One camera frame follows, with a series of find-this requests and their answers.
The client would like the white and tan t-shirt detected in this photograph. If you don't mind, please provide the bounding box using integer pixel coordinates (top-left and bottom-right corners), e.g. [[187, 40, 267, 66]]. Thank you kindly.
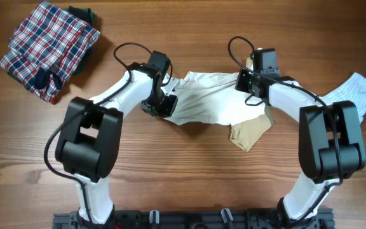
[[167, 71, 274, 152]]

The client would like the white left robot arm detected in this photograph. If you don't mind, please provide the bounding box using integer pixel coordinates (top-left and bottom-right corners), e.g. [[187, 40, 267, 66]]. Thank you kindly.
[[52, 66, 179, 228]]

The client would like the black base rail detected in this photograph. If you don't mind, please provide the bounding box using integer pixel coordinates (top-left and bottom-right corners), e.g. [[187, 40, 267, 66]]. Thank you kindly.
[[51, 208, 335, 229]]

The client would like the plaid folded shirt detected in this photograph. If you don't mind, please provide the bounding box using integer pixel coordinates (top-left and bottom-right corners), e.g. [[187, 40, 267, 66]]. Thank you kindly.
[[0, 1, 100, 104]]

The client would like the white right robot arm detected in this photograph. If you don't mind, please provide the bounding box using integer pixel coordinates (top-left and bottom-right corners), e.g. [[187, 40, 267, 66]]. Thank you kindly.
[[235, 69, 366, 226]]

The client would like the light blue striped garment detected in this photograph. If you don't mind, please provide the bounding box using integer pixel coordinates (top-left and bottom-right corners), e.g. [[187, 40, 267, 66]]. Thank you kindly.
[[322, 73, 366, 123]]

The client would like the dark green folded garment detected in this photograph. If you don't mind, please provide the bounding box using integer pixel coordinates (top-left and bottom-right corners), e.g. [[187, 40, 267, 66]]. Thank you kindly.
[[64, 6, 95, 75]]

